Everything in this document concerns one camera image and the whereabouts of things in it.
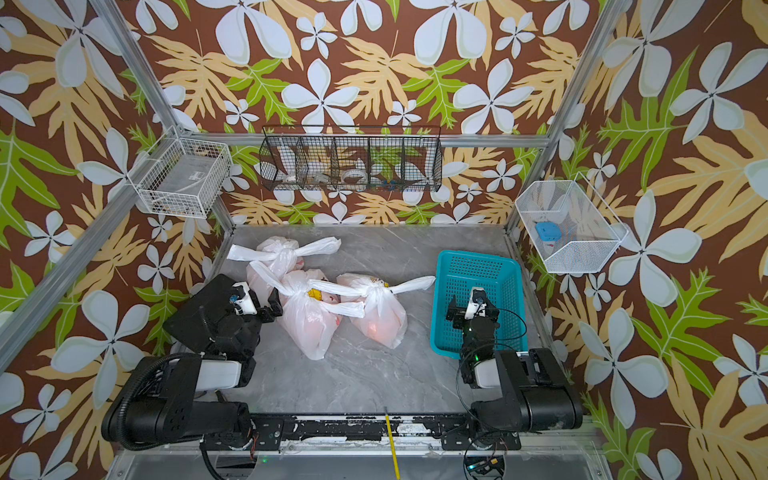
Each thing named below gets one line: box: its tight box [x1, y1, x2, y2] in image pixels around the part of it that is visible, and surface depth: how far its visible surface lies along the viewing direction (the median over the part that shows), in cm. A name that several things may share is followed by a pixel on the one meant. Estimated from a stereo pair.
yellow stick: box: [385, 414, 401, 480], surface depth 75 cm
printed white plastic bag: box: [226, 236, 342, 299], surface depth 95 cm
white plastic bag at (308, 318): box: [249, 260, 366, 360], surface depth 85 cm
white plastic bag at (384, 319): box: [336, 273, 436, 349], surface depth 86 cm
